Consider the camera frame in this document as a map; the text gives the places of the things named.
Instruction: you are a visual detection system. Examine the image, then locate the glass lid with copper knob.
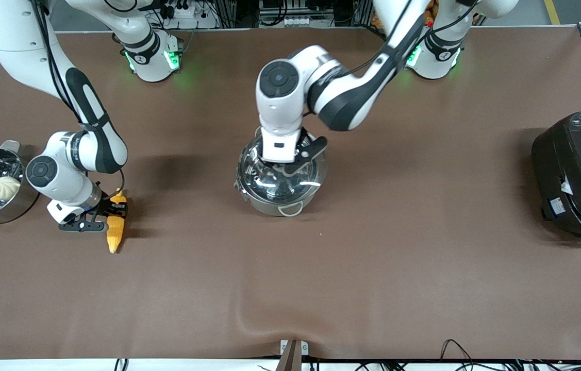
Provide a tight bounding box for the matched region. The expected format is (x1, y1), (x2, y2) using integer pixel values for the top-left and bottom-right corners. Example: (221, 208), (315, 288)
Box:
(236, 131), (328, 203)

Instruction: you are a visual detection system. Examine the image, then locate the yellow corn cob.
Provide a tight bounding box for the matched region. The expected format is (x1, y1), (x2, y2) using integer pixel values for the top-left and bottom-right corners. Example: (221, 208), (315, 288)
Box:
(106, 190), (128, 254)

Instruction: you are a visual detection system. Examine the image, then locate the stainless steel steamer pot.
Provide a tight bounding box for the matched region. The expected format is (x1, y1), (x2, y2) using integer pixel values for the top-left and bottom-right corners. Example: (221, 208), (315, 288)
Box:
(0, 140), (42, 232)

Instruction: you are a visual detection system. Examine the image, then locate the white steamed bun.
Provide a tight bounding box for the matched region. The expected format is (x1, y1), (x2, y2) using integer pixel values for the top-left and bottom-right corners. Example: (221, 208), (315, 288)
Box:
(0, 176), (22, 201)

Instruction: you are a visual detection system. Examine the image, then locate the brown table cloth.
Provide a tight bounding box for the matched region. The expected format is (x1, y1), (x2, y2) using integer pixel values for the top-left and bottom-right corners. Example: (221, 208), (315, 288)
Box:
(0, 26), (581, 361)

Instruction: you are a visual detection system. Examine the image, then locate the white power strip with plugs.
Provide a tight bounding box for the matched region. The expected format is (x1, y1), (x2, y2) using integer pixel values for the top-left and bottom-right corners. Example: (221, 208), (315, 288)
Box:
(165, 2), (196, 19)

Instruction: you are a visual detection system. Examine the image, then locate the black rice cooker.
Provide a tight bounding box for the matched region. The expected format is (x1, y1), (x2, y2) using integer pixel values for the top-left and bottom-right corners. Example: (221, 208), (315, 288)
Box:
(532, 110), (581, 243)

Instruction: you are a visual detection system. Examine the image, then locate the black looped cable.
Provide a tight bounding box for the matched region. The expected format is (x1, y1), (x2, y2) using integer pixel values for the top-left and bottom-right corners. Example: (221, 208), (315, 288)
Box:
(440, 339), (477, 364)

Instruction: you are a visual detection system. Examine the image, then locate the black cable bundle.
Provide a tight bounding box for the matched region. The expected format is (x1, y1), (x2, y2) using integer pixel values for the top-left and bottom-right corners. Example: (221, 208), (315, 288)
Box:
(507, 356), (581, 371)

